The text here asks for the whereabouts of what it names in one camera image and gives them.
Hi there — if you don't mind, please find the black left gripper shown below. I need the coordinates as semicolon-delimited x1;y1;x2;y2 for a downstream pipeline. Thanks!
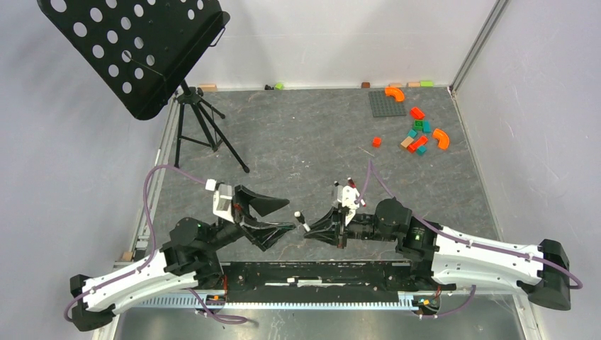
203;184;298;254

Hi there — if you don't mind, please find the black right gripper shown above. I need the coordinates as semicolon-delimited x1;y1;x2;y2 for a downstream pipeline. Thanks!
303;204;397;249

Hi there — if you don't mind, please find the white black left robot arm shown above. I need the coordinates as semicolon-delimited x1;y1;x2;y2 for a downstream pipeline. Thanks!
67;180;294;332

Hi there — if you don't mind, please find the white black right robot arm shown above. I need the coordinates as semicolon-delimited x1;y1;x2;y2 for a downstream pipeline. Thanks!
294;198;571;311

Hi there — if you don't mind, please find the small red cube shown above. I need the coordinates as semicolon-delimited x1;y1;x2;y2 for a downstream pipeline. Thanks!
372;137;382;148

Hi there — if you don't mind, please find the tan wooden block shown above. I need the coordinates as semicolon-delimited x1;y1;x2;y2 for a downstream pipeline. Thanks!
400;136;414;149

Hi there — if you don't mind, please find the black tripod stand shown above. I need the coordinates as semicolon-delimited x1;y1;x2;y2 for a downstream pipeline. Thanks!
174;80;250;174

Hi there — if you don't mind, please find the red long brick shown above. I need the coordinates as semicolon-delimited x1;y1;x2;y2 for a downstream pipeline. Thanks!
407;135;428;153

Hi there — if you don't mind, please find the grey lego baseplate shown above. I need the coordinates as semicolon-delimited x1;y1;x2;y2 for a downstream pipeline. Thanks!
368;91;407;118

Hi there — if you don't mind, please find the green lego brick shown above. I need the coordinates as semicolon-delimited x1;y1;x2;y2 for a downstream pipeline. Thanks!
412;120;424;131

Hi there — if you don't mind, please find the teal brick right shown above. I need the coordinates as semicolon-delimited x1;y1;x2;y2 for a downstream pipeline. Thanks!
422;120;432;133

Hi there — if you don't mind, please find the orange curved block right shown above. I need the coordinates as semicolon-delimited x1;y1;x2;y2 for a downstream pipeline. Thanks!
432;128;450;150

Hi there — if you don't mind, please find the orange curved block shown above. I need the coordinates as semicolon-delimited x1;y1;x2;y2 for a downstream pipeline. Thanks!
384;86;405;103
432;128;450;150

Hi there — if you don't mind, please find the red brick upper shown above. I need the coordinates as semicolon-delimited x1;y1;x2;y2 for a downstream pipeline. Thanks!
410;107;425;120

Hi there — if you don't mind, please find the orange curved block top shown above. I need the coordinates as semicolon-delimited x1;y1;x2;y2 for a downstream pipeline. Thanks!
384;86;405;103

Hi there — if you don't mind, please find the black perforated music stand desk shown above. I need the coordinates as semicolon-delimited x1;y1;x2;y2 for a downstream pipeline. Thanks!
38;1;230;120

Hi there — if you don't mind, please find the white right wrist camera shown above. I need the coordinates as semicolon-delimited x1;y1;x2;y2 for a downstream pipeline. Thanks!
332;184;360;226

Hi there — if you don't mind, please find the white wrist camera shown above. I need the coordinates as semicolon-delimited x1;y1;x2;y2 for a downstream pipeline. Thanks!
205;178;235;223
332;184;360;226

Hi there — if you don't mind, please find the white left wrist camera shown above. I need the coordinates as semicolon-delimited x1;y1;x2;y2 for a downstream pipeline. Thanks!
205;178;235;223

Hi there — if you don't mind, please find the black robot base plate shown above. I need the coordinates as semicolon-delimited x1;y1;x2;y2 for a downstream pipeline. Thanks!
177;261;457;304

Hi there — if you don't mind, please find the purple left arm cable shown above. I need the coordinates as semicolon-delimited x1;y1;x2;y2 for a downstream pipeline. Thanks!
63;164;249;326

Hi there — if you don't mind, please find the wooden block at wall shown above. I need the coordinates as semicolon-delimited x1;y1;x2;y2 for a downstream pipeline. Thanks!
198;84;218;92

